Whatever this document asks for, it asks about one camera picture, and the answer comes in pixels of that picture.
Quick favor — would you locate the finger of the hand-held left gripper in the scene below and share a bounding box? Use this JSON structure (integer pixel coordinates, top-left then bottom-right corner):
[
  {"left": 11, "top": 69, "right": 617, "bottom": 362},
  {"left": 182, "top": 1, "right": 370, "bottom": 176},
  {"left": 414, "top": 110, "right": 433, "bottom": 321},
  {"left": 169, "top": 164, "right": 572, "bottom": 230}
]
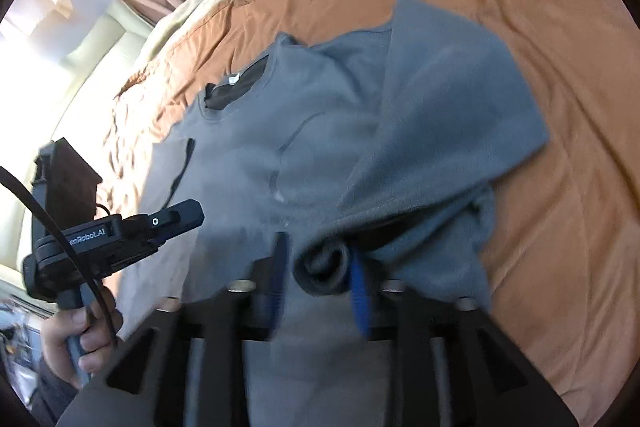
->
[{"left": 145, "top": 199, "right": 205, "bottom": 244}]

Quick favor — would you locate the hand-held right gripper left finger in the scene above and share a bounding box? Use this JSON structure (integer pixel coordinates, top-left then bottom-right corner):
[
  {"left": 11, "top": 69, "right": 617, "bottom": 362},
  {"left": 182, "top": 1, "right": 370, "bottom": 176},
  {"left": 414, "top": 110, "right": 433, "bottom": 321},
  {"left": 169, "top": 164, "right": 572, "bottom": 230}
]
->
[{"left": 55, "top": 232, "right": 291, "bottom": 427}]

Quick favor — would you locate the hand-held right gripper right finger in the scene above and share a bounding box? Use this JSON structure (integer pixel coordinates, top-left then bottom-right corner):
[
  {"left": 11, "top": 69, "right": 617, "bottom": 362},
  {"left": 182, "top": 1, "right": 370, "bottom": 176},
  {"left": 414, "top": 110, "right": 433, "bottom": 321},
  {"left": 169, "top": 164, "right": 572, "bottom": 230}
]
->
[{"left": 347, "top": 247, "right": 581, "bottom": 427}]

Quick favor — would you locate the grey T-shirt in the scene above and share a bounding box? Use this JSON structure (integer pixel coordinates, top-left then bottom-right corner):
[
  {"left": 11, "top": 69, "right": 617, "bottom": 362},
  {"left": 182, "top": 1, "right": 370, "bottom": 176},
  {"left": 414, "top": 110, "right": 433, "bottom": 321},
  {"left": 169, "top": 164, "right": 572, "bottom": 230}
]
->
[{"left": 107, "top": 0, "right": 552, "bottom": 427}]

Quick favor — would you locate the person's left hand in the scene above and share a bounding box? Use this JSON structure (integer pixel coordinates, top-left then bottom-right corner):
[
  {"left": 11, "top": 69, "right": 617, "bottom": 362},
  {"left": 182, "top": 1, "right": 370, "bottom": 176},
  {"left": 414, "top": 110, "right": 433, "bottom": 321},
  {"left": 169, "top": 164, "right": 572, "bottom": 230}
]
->
[{"left": 40, "top": 282, "right": 125, "bottom": 388}]

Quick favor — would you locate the cream padded headboard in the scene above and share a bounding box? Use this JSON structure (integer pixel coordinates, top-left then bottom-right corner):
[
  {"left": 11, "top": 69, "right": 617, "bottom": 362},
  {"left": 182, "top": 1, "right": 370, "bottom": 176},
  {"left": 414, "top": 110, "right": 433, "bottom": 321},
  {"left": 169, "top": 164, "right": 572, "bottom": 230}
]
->
[{"left": 0, "top": 0, "right": 156, "bottom": 268}]

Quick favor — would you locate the orange-brown blanket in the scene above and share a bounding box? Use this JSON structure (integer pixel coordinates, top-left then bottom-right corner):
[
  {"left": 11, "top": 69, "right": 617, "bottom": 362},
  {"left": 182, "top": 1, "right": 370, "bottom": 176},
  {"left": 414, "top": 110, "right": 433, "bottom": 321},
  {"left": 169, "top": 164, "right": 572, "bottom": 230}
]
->
[{"left": 95, "top": 0, "right": 640, "bottom": 418}]

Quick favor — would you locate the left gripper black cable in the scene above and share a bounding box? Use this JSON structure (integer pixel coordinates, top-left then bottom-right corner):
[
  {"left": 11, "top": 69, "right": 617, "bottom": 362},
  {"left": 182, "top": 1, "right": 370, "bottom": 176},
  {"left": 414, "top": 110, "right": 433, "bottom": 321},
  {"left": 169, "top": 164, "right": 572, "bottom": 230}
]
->
[{"left": 0, "top": 164, "right": 121, "bottom": 350}]

